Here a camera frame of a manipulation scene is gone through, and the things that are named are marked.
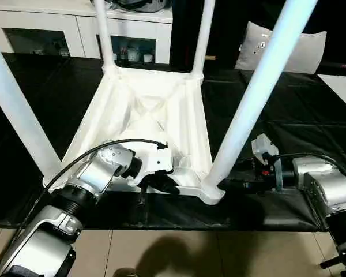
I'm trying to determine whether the white plastic table top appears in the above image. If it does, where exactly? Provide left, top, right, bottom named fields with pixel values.
left=42, top=65, right=227, bottom=206

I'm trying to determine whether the dark round robot torso part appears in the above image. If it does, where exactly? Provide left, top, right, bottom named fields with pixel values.
left=114, top=267, right=139, bottom=277

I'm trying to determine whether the white flat board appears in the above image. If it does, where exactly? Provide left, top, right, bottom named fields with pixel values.
left=317, top=73, right=346, bottom=115

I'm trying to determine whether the grey pillow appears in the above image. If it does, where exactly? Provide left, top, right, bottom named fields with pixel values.
left=234, top=20, right=328, bottom=73

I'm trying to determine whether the black cabinet with gold label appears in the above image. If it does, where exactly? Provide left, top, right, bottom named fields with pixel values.
left=170, top=0, right=277, bottom=72

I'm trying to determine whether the grey round pot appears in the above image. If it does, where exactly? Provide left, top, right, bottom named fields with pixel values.
left=116, top=0, right=172, bottom=12

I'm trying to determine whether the white sideboard cabinet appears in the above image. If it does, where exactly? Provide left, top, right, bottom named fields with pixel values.
left=0, top=5, right=174, bottom=65

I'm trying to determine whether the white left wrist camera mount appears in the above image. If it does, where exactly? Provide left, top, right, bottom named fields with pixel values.
left=126, top=149, right=174, bottom=188

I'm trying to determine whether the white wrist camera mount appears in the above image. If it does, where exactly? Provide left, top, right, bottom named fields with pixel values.
left=126, top=149, right=174, bottom=188
left=251, top=133, right=283, bottom=193

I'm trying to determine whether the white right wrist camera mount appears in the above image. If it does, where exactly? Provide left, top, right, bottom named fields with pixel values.
left=251, top=133, right=283, bottom=193

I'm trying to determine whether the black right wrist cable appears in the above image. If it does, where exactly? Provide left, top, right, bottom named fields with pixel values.
left=272, top=152, right=346, bottom=191

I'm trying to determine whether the black metal frame leg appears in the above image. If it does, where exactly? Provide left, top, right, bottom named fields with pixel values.
left=319, top=256, right=343, bottom=269

